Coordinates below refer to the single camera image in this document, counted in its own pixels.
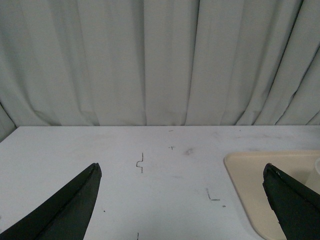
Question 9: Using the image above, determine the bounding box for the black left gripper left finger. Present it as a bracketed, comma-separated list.
[0, 163, 102, 240]

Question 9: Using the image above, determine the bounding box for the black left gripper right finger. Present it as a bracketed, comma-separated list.
[262, 163, 320, 240]

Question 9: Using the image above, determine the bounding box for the cream smiley face mug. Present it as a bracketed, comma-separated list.
[314, 158, 320, 178]

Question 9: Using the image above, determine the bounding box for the beige square plate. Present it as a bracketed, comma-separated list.
[224, 150, 320, 240]

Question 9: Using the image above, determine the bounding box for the white pleated curtain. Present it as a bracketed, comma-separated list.
[0, 0, 320, 139]

